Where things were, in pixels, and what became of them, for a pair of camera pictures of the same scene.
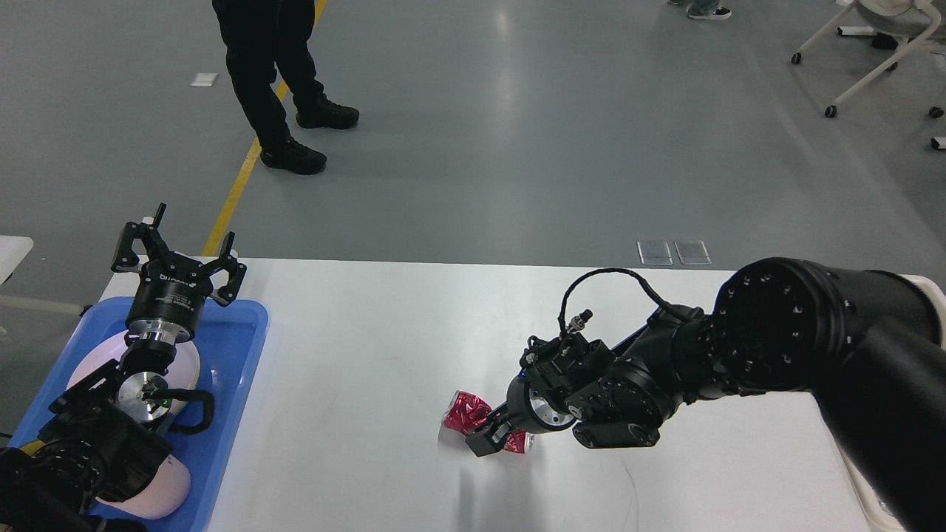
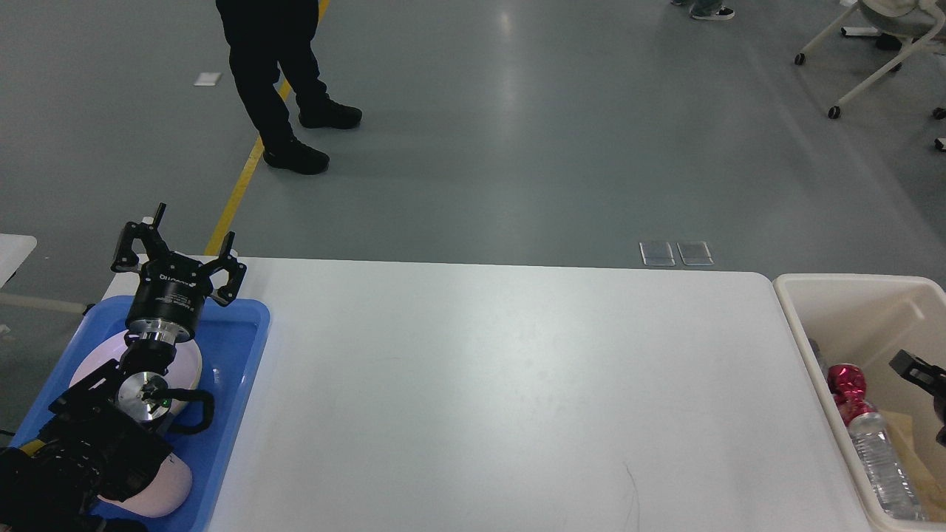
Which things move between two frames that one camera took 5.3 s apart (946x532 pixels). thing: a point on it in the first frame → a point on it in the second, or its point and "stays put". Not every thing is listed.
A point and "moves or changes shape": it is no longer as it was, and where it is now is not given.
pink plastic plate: [181, 377] stays put
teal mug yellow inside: [31, 448] stays put
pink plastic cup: [164, 495] stays put
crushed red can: [465, 411] moves or changes shape
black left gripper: [166, 305] stays put
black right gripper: [528, 411] → [929, 376]
